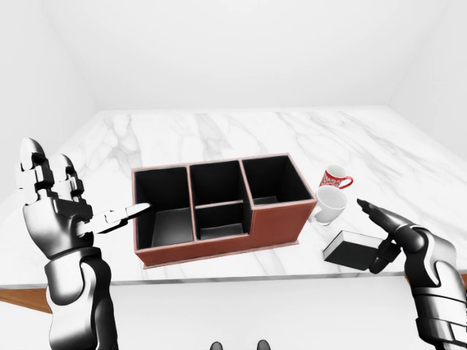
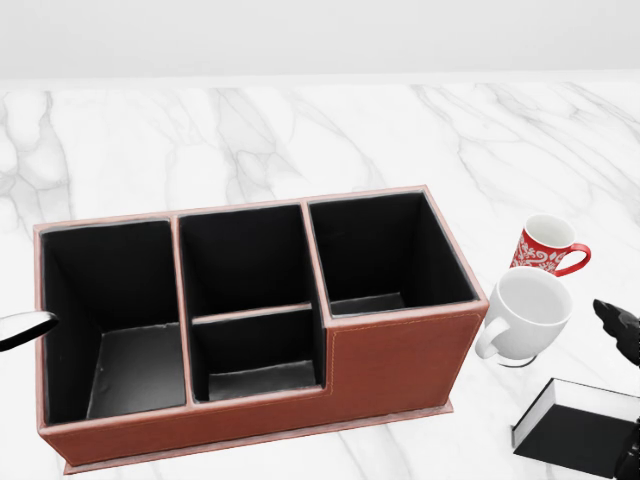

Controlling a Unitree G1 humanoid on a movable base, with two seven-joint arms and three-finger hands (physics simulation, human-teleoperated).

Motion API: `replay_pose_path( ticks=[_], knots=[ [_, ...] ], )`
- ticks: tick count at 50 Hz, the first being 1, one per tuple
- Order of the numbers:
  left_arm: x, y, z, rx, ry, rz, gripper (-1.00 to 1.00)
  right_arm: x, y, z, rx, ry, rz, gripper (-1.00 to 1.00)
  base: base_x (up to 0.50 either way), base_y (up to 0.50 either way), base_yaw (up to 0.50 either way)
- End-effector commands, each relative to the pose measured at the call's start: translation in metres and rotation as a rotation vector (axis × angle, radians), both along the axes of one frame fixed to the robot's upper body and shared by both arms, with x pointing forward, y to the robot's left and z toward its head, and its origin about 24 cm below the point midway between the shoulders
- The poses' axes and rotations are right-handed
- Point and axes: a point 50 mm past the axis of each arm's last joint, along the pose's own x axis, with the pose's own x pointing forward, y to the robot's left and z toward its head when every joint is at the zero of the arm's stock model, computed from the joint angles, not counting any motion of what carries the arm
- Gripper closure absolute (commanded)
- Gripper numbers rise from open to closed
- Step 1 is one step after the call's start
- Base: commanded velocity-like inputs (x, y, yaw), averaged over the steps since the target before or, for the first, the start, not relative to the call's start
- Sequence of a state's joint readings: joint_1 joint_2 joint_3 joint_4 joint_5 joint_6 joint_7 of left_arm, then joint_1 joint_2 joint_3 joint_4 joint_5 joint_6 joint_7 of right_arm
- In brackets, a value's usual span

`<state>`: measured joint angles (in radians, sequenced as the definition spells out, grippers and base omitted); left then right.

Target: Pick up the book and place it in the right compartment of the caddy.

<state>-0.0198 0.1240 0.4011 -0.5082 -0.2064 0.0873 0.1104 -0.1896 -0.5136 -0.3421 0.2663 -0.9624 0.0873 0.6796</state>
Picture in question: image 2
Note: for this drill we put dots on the red-brown desk caddy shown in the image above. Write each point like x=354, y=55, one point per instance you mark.
x=400, y=360

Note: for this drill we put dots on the white mug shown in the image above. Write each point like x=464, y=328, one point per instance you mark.
x=530, y=310

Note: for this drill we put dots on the red patterned mug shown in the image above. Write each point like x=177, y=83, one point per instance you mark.
x=531, y=255

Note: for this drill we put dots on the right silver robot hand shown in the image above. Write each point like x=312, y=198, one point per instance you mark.
x=620, y=325

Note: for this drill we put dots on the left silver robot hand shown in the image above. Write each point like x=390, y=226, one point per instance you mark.
x=25, y=325

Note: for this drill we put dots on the black book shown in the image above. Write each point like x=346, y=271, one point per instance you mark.
x=575, y=435

